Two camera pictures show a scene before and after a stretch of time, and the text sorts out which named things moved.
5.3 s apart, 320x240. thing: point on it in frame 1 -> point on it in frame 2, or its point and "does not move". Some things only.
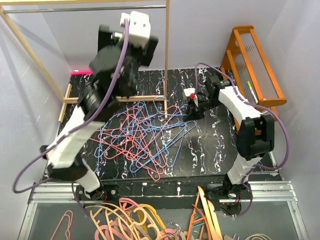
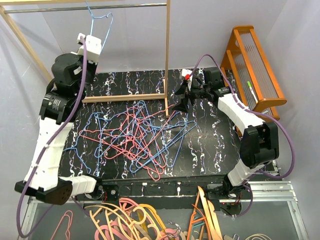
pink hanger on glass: (69, 213) does not move
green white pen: (252, 92) does not move
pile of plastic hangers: (127, 219) does not move
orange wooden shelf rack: (245, 64) does not move
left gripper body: (143, 52) -> (91, 59)
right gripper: (194, 114) -> (182, 105)
